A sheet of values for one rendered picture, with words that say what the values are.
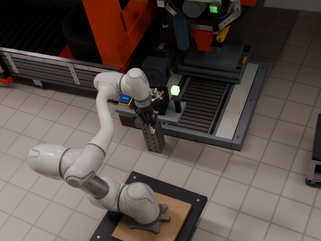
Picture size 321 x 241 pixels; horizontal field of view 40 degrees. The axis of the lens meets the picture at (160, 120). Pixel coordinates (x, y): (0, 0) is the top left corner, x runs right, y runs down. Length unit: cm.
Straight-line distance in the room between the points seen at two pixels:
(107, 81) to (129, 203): 63
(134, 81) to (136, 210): 66
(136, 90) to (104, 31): 80
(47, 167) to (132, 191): 58
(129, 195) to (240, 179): 94
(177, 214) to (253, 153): 85
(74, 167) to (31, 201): 143
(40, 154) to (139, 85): 59
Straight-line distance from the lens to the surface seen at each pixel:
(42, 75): 374
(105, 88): 219
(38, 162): 191
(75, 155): 184
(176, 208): 252
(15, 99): 395
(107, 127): 197
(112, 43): 292
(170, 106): 281
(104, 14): 278
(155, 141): 305
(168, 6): 311
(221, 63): 338
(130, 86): 216
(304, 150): 314
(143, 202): 230
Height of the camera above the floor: 250
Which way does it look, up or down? 48 degrees down
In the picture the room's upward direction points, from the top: 13 degrees counter-clockwise
